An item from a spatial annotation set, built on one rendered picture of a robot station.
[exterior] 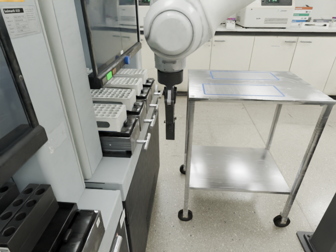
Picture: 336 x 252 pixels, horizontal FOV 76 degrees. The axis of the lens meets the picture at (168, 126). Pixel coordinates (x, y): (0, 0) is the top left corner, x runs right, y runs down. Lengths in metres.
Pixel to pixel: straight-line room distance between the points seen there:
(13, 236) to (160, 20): 0.39
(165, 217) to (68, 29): 1.20
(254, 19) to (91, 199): 2.76
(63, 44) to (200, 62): 2.56
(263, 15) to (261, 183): 2.16
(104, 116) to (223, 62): 2.47
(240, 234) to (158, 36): 1.27
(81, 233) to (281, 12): 2.98
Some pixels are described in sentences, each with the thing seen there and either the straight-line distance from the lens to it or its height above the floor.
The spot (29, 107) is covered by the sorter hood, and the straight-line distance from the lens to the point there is 0.39.
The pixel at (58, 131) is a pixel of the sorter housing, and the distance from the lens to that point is 0.49.
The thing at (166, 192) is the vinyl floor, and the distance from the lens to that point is 1.61.
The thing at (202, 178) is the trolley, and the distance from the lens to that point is 1.31.
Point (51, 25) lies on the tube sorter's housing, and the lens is 0.50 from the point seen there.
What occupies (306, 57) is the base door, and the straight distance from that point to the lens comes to 3.33.
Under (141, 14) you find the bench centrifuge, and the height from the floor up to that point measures 1.05.
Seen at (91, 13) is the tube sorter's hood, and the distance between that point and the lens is 0.63.
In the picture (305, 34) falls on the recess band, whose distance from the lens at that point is 3.31.
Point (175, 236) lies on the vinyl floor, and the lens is 1.40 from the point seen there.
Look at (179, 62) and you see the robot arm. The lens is 0.60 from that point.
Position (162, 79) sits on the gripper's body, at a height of 0.98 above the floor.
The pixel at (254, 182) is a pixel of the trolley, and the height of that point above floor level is 0.28.
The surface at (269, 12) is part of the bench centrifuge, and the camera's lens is 3.07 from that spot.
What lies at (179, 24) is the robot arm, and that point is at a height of 1.14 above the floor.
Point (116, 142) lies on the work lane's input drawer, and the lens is 0.70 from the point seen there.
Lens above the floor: 1.17
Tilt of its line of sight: 30 degrees down
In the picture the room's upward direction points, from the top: straight up
